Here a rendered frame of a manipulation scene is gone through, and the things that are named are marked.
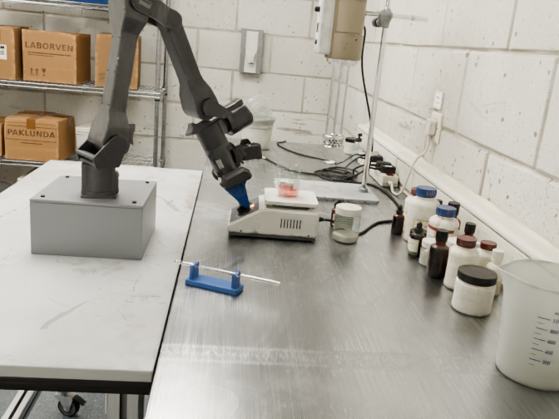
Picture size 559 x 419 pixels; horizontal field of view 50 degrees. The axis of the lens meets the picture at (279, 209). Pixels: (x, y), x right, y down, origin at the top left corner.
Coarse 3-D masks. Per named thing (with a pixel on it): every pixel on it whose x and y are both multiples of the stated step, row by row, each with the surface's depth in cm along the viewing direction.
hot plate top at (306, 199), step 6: (270, 192) 137; (276, 192) 138; (300, 192) 140; (306, 192) 140; (312, 192) 141; (270, 198) 132; (276, 198) 133; (282, 198) 133; (300, 198) 135; (306, 198) 135; (312, 198) 136; (270, 204) 130; (276, 204) 130; (282, 204) 130; (288, 204) 130; (294, 204) 130; (300, 204) 131; (306, 204) 131; (312, 204) 131; (318, 204) 131
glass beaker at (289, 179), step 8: (280, 168) 132; (288, 168) 131; (296, 168) 131; (280, 176) 132; (288, 176) 131; (296, 176) 132; (280, 184) 133; (288, 184) 132; (296, 184) 133; (280, 192) 133; (288, 192) 132; (296, 192) 133
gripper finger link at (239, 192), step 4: (240, 184) 131; (244, 184) 130; (224, 188) 129; (232, 188) 129; (236, 188) 131; (240, 188) 131; (244, 188) 131; (228, 192) 130; (232, 192) 130; (236, 192) 131; (240, 192) 131; (244, 192) 131; (236, 196) 131; (240, 196) 131; (244, 196) 132; (240, 200) 132; (244, 200) 132; (248, 200) 133; (244, 204) 133; (248, 204) 133
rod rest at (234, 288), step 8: (192, 272) 104; (192, 280) 104; (200, 280) 104; (208, 280) 105; (216, 280) 105; (224, 280) 105; (232, 280) 102; (208, 288) 103; (216, 288) 103; (224, 288) 102; (232, 288) 102; (240, 288) 103
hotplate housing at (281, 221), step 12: (264, 204) 134; (252, 216) 130; (264, 216) 130; (276, 216) 131; (288, 216) 131; (300, 216) 131; (312, 216) 131; (228, 228) 131; (240, 228) 131; (252, 228) 131; (264, 228) 131; (276, 228) 131; (288, 228) 131; (300, 228) 132; (312, 228) 132; (312, 240) 133
